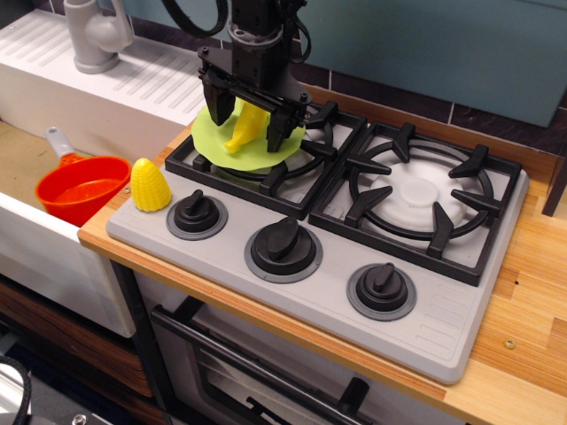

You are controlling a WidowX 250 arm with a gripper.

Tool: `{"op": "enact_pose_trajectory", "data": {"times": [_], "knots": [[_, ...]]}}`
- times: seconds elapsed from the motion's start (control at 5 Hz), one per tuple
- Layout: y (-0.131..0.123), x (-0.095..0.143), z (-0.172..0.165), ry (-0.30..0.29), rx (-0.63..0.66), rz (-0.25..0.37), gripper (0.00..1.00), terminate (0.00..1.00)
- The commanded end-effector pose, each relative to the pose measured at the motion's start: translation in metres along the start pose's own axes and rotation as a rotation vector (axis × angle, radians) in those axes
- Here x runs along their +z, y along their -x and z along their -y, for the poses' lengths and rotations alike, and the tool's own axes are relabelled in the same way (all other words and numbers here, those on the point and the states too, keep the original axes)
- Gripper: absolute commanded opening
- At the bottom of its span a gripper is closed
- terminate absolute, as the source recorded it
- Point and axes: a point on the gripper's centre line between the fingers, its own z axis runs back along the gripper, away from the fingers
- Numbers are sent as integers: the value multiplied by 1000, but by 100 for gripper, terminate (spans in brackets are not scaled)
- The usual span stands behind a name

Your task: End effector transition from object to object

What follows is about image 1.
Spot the yellow toy corn cob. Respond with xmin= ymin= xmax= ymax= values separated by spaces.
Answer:
xmin=130 ymin=158 xmax=172 ymax=213

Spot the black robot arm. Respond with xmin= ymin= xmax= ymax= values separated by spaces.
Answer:
xmin=198 ymin=1 xmax=312 ymax=153

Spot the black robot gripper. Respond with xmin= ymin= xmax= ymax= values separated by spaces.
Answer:
xmin=198 ymin=26 xmax=309 ymax=153

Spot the grey toy stove top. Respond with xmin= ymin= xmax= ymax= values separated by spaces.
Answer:
xmin=105 ymin=99 xmax=531 ymax=385

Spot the orange toy saucepan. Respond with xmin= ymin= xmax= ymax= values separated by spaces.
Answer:
xmin=35 ymin=127 xmax=131 ymax=227

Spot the toy oven door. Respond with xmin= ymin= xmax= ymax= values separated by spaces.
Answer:
xmin=150 ymin=297 xmax=460 ymax=424

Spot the light green plastic plate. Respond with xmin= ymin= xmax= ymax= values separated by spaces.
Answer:
xmin=191 ymin=99 xmax=306 ymax=171

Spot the grey toy faucet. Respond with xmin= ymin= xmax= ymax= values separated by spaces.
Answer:
xmin=64 ymin=0 xmax=134 ymax=74

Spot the black stove knob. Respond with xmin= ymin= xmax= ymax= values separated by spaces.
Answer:
xmin=167 ymin=189 xmax=229 ymax=241
xmin=245 ymin=217 xmax=323 ymax=284
xmin=346 ymin=263 xmax=417 ymax=322

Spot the teal wall cabinet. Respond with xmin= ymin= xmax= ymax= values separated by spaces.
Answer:
xmin=122 ymin=0 xmax=567 ymax=129

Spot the black right burner grate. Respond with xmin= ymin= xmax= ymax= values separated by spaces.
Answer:
xmin=309 ymin=122 xmax=529 ymax=286

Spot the black burner grate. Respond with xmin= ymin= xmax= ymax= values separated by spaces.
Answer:
xmin=165 ymin=101 xmax=368 ymax=220
xmin=309 ymin=122 xmax=529 ymax=286

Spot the black left burner grate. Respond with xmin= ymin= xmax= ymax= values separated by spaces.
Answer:
xmin=165 ymin=101 xmax=368 ymax=220

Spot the black left stove knob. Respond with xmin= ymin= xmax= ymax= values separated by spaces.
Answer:
xmin=167 ymin=189 xmax=229 ymax=241

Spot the black middle stove knob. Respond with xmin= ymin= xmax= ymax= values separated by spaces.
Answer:
xmin=245 ymin=217 xmax=323 ymax=284

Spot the white toy sink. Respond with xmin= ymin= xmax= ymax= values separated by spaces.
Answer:
xmin=1 ymin=10 xmax=205 ymax=338

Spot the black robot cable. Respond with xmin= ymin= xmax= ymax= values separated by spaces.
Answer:
xmin=160 ymin=0 xmax=229 ymax=38

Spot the yellow toy banana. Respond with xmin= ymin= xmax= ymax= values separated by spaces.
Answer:
xmin=223 ymin=101 xmax=268 ymax=153

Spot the black right stove knob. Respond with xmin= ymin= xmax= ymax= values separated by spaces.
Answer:
xmin=346 ymin=263 xmax=417 ymax=322

